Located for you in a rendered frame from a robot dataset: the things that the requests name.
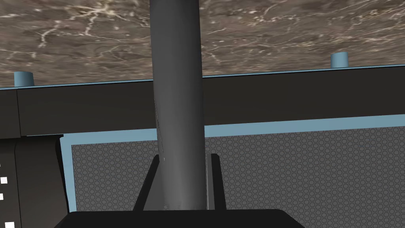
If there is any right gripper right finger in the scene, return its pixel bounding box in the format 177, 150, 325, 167
206, 153, 227, 211

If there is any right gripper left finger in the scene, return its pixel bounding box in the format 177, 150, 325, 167
132, 154, 165, 211

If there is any black microwave with blue feet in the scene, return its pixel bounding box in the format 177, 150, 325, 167
0, 52, 405, 228

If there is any grey bar handle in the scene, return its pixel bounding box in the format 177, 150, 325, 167
149, 0, 208, 211

